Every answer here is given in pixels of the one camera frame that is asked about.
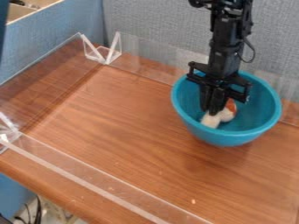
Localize wooden shelf unit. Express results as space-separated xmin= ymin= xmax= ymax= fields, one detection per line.
xmin=6 ymin=0 xmax=64 ymax=24

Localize black floor cables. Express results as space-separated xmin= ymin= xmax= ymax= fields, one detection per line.
xmin=0 ymin=195 xmax=44 ymax=224

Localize clear acrylic barrier frame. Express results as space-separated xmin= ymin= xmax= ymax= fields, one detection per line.
xmin=0 ymin=35 xmax=299 ymax=224

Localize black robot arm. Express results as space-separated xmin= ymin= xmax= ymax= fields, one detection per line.
xmin=187 ymin=0 xmax=255 ymax=116

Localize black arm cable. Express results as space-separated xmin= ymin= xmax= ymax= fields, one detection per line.
xmin=237 ymin=31 xmax=257 ymax=64

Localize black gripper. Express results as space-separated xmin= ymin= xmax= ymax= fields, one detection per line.
xmin=187 ymin=41 xmax=252 ymax=116

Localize blue plastic bowl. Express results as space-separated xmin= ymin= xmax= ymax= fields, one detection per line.
xmin=171 ymin=71 xmax=283 ymax=147

